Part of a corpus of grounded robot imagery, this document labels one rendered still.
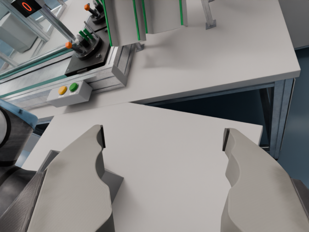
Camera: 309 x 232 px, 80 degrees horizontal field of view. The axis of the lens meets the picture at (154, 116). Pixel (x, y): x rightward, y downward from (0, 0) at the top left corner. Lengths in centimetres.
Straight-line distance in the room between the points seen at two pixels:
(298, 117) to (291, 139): 16
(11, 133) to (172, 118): 43
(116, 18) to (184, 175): 59
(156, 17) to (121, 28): 14
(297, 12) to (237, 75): 88
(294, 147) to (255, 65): 88
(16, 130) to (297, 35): 154
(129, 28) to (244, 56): 40
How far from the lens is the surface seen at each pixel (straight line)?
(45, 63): 135
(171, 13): 68
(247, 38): 73
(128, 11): 75
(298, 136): 147
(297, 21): 151
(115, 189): 60
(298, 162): 142
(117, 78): 77
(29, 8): 109
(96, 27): 109
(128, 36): 74
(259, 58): 66
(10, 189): 58
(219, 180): 50
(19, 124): 57
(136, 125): 66
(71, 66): 98
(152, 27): 71
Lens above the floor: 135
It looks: 49 degrees down
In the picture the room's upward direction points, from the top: 44 degrees counter-clockwise
